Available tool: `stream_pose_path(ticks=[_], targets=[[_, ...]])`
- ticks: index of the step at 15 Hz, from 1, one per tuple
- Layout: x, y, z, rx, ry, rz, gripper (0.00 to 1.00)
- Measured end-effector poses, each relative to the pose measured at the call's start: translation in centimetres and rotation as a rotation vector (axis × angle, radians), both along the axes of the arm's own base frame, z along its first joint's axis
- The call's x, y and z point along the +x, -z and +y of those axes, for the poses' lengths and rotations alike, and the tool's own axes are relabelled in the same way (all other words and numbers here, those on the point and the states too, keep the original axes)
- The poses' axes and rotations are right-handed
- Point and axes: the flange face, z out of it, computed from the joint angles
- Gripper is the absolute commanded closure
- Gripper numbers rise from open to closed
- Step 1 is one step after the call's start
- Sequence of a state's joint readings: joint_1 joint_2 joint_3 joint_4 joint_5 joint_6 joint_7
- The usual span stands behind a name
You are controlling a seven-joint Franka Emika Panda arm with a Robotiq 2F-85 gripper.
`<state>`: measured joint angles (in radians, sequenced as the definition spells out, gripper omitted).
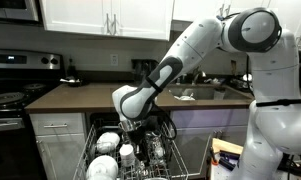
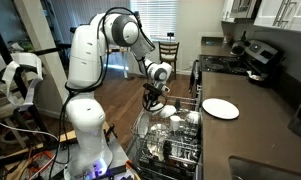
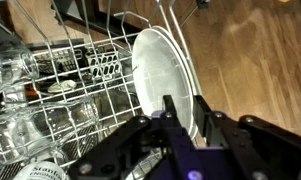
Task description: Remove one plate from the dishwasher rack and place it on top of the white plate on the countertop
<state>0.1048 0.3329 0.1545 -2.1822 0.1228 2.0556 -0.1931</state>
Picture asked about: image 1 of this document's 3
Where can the white upper cabinets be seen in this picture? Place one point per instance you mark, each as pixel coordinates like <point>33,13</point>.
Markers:
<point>153,19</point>

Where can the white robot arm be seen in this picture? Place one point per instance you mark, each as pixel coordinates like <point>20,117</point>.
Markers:
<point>274,125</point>

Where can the microwave oven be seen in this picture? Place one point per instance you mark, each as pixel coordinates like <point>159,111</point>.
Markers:
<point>19,10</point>

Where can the kitchen sink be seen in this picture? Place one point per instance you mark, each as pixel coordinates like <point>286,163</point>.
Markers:
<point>205,92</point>

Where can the white drawer cabinet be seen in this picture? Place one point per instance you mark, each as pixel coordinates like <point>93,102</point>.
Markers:
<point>60,139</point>

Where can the white bowl in rack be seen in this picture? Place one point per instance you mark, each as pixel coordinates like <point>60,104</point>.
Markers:
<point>107,141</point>

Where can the white mug with text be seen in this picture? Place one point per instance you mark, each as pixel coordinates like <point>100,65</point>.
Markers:
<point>127,155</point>

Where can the white plate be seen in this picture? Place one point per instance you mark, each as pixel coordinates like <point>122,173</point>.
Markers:
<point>103,167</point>

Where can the wooden board with tools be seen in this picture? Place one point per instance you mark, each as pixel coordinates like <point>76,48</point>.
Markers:
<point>223,158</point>

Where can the wire dishwasher rack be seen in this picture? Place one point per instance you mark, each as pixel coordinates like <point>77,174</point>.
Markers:
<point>155,157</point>

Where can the wall power outlet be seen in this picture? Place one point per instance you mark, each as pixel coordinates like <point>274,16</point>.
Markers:
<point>114,59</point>

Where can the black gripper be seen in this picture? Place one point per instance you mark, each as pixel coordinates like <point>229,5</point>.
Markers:
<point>136,139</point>

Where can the stainless steel stove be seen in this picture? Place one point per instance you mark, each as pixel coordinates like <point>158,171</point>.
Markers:
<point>25,76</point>

